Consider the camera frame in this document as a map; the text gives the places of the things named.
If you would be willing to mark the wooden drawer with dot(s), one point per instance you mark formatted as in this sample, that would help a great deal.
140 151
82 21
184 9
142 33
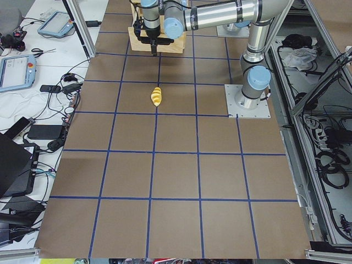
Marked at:
176 47

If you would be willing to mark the black scissors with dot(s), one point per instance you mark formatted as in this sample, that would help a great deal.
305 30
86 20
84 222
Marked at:
37 52

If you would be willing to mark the black power adapter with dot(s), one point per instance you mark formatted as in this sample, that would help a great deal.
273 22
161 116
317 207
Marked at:
44 132

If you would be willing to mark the light wooden drawer cabinet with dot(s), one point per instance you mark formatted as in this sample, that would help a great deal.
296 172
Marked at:
138 20

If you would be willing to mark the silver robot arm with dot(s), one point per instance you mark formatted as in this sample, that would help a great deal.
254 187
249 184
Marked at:
266 17
235 26

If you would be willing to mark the white crumpled cloth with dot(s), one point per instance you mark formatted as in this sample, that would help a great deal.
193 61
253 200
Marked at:
300 59

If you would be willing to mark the near blue teach pendant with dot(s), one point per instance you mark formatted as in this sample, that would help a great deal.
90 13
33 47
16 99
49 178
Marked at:
17 72

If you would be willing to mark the yellow toy bread roll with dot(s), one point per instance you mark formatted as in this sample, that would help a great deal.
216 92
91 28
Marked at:
156 96

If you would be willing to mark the far blue teach pendant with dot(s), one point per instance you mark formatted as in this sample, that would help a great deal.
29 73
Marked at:
58 25

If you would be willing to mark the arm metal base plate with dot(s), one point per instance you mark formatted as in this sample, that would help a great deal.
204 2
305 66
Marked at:
222 31
239 106

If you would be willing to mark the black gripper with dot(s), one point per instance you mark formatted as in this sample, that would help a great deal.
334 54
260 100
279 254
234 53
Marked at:
152 34

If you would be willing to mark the black laptop computer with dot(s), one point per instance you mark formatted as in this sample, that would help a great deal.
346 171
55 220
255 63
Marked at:
18 164

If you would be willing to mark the blue teach pendant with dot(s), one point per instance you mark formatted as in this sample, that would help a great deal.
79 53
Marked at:
58 25
17 72

